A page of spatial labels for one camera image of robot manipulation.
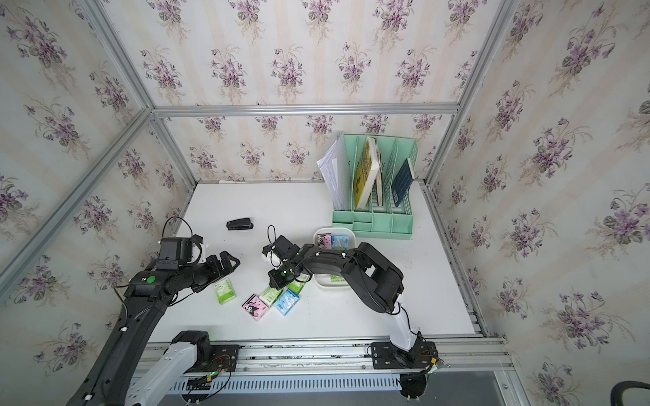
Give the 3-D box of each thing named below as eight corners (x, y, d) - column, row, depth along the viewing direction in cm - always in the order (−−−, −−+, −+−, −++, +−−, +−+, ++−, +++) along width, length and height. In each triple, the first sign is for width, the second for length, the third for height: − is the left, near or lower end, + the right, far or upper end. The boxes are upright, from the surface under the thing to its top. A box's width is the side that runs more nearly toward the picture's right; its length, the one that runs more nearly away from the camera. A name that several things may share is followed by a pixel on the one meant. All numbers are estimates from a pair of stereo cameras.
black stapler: (228, 230, 105) (225, 225, 102) (230, 224, 107) (227, 219, 104) (253, 229, 106) (251, 223, 103) (253, 223, 108) (251, 217, 105)
